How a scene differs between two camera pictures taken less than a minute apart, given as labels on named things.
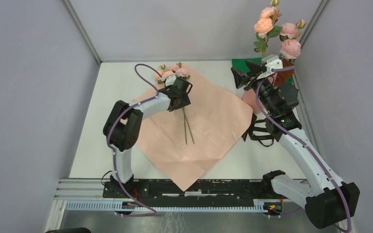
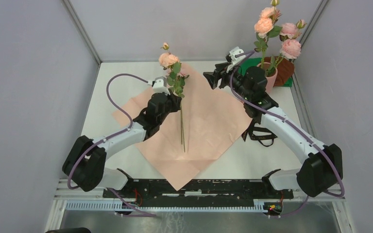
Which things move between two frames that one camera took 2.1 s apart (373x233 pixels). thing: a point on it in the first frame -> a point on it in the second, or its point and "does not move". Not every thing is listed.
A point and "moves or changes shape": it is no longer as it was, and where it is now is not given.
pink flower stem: [180, 72] moves or changes shape
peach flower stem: [161, 76] -> [172, 62]
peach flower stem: [266, 27] does not move
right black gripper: [241, 78] -> [213, 77]
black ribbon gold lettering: [252, 128] does not move
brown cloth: [281, 76] does not move
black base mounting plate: [202, 192] does not move
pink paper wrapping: [183, 141] does not move
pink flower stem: [291, 47] does not move
